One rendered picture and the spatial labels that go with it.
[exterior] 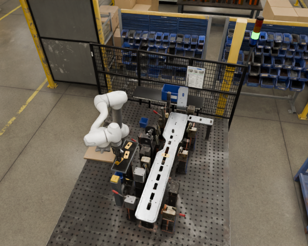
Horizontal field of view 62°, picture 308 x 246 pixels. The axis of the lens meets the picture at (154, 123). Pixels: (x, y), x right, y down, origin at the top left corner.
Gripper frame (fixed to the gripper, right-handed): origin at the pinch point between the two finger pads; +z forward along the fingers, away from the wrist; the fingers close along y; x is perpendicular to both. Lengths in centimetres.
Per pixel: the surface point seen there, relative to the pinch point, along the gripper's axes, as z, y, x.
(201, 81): 0, 7, 145
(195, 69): -16, -2, 142
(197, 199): 56, 67, 36
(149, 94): 23, -47, 113
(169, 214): 21, 60, -9
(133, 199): 19.9, 27.5, -16.1
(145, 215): 26, 43, -20
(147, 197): 25.8, 34.4, -5.0
